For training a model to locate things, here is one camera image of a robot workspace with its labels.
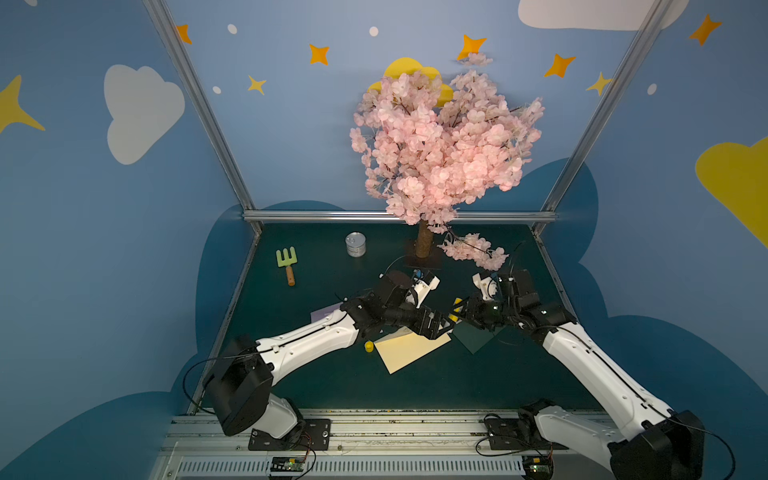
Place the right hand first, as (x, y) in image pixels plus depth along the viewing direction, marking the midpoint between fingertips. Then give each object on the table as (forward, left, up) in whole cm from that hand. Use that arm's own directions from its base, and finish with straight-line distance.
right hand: (455, 308), depth 78 cm
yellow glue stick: (-1, -1, +1) cm, 1 cm away
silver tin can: (+33, +32, -14) cm, 48 cm away
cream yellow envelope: (-4, +13, -18) cm, 23 cm away
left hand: (-3, +3, +2) cm, 5 cm away
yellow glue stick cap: (-5, +23, -17) cm, 29 cm away
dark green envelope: (+1, -9, -20) cm, 22 cm away
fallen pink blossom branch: (+17, -6, +5) cm, 19 cm away
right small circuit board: (-32, -22, -21) cm, 44 cm away
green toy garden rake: (+26, +58, -18) cm, 66 cm away
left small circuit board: (-35, +40, -19) cm, 57 cm away
